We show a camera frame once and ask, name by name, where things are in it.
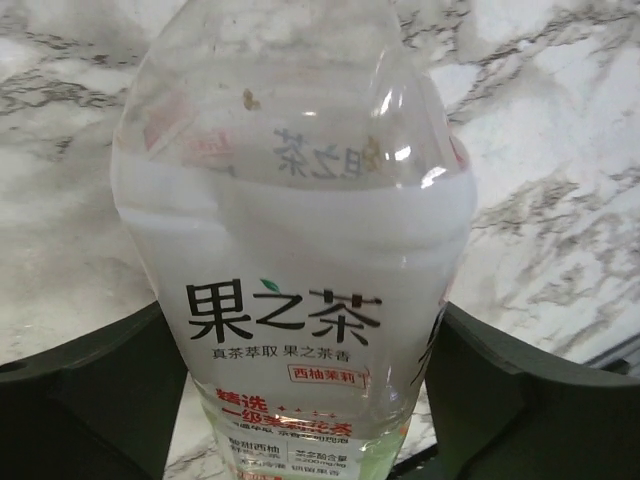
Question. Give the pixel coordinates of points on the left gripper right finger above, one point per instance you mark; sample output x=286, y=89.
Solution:
x=504, y=409

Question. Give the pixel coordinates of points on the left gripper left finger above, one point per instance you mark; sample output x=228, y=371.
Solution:
x=102, y=406

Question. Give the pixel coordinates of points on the green label bottle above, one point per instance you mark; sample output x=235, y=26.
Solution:
x=300, y=205

